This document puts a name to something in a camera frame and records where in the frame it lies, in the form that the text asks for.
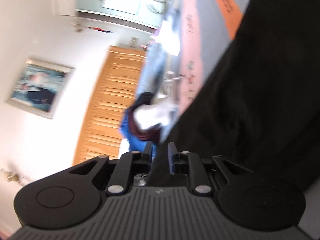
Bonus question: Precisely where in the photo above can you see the light blue sweatpants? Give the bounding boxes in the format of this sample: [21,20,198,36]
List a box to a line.
[136,10,181,98]

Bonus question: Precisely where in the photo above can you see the maroon garment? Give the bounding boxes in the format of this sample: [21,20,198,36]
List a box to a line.
[127,107,161,144]

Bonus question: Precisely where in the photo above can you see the blue garment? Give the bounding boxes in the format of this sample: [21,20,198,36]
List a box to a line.
[120,113,158,158]

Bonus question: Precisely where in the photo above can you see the dark navy garment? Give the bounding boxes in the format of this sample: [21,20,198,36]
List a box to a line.
[126,92,155,114]

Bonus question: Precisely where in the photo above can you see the black trousers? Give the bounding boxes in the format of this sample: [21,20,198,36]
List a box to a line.
[149,0,320,230]

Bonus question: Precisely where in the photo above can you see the grey sweatpants with drawstring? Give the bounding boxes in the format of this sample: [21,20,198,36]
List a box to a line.
[133,71,184,131]

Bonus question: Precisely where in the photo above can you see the wooden headboard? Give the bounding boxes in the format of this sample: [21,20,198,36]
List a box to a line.
[73,46,146,165]

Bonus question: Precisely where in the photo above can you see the striped star bedsheet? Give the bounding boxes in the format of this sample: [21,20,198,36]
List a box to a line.
[120,0,320,240]

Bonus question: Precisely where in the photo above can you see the framed wall picture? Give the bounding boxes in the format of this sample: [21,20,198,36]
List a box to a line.
[5,58,74,119]

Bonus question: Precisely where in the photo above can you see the hanging wall ornament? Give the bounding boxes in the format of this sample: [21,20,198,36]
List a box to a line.
[72,22,113,34]

